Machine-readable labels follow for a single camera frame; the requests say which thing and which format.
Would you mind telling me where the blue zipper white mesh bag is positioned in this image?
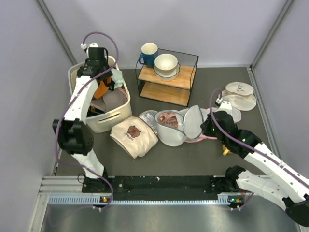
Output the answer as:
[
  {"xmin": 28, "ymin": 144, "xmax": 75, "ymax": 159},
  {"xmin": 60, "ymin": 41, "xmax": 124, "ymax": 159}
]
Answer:
[{"xmin": 155, "ymin": 105, "xmax": 205, "ymax": 147}]

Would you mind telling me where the black wire wooden shelf rack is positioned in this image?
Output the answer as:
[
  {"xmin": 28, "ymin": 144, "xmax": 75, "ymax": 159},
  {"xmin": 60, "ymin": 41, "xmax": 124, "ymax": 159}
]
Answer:
[{"xmin": 135, "ymin": 48, "xmax": 199, "ymax": 106}]

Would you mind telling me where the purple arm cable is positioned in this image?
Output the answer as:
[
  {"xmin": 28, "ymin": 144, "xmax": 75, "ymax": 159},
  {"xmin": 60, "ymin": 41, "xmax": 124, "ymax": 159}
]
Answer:
[
  {"xmin": 54, "ymin": 31, "xmax": 119, "ymax": 210},
  {"xmin": 209, "ymin": 88, "xmax": 309, "ymax": 210}
]

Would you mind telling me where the bear print cream bag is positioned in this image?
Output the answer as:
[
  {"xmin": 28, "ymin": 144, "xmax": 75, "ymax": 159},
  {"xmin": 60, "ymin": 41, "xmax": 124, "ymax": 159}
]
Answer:
[{"xmin": 110, "ymin": 116, "xmax": 158, "ymax": 159}]

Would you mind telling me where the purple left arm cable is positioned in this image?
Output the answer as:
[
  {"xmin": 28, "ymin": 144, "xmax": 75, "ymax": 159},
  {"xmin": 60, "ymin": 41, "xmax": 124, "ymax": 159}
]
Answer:
[{"xmin": 54, "ymin": 31, "xmax": 119, "ymax": 210}]

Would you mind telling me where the yellow ceramic mug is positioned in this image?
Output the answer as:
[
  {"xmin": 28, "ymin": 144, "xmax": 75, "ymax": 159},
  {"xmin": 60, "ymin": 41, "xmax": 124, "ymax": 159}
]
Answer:
[{"xmin": 222, "ymin": 145, "xmax": 232, "ymax": 156}]

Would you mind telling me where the grey slotted cable duct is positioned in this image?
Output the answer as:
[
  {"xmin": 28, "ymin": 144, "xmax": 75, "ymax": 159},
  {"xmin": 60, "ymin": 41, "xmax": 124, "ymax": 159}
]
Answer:
[{"xmin": 49, "ymin": 195, "xmax": 244, "ymax": 205}]

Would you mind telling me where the orange bra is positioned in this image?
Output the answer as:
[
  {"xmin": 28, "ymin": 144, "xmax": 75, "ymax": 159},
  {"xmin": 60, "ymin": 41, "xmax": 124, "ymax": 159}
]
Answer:
[{"xmin": 93, "ymin": 77, "xmax": 114, "ymax": 99}]

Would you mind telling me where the cream ceramic bowl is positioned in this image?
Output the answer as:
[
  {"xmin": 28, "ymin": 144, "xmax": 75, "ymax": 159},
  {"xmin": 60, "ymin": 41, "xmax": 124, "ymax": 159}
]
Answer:
[{"xmin": 154, "ymin": 54, "xmax": 178, "ymax": 71}]

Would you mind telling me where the cream plastic laundry basket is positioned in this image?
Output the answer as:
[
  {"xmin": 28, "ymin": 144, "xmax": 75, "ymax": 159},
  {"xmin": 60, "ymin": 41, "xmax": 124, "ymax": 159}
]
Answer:
[{"xmin": 68, "ymin": 56, "xmax": 133, "ymax": 134}]

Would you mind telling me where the pile of clothes in basket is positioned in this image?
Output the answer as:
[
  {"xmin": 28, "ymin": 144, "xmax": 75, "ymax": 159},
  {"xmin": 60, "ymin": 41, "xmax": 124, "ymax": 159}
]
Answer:
[{"xmin": 87, "ymin": 69, "xmax": 128, "ymax": 117}]

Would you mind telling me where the silver round insulated pad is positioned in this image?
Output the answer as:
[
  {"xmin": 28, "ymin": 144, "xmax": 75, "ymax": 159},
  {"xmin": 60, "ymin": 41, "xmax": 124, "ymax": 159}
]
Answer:
[{"xmin": 139, "ymin": 110, "xmax": 158, "ymax": 135}]

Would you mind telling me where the white scalloped plate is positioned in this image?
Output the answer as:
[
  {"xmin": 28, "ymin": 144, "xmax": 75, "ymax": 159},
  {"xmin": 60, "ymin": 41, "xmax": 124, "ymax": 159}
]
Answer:
[{"xmin": 154, "ymin": 64, "xmax": 181, "ymax": 81}]

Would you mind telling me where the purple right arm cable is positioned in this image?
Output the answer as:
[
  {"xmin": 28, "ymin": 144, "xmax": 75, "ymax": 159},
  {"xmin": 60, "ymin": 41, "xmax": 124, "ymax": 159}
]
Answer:
[{"xmin": 209, "ymin": 88, "xmax": 309, "ymax": 210}]

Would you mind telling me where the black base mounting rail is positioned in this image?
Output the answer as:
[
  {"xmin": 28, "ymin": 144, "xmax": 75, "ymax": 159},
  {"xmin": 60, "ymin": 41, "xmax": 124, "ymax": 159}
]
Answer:
[{"xmin": 82, "ymin": 175, "xmax": 254, "ymax": 201}]

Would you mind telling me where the pink bra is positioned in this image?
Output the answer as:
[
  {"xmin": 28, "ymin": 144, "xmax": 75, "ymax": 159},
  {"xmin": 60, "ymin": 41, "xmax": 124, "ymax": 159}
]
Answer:
[{"xmin": 157, "ymin": 112, "xmax": 178, "ymax": 129}]

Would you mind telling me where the blue ceramic mug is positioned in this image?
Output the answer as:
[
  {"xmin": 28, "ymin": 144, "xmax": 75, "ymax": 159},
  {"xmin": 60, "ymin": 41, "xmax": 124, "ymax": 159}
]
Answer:
[{"xmin": 139, "ymin": 43, "xmax": 158, "ymax": 68}]

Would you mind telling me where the pink trimmed mesh laundry bag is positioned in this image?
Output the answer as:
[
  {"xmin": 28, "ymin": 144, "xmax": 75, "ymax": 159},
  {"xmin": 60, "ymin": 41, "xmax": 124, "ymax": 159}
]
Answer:
[{"xmin": 180, "ymin": 106, "xmax": 241, "ymax": 143}]

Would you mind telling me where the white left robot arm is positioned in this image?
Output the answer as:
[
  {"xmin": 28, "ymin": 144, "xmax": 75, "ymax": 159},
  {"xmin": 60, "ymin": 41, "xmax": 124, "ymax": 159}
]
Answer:
[{"xmin": 53, "ymin": 46, "xmax": 111, "ymax": 193}]

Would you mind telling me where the beige trimmed cream mesh bag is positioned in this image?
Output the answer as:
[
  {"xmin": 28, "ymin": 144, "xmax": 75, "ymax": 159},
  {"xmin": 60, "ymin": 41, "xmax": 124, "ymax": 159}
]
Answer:
[{"xmin": 222, "ymin": 82, "xmax": 257, "ymax": 111}]

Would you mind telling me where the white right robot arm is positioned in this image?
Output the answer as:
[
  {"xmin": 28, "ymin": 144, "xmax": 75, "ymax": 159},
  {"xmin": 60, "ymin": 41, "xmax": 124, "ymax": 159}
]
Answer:
[{"xmin": 200, "ymin": 98, "xmax": 309, "ymax": 227}]

